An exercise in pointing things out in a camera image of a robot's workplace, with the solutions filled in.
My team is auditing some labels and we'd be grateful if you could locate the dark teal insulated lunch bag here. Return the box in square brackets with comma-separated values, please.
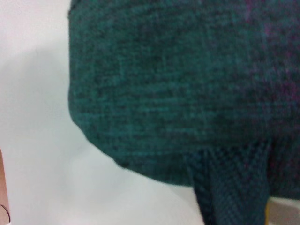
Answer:
[67, 0, 300, 225]

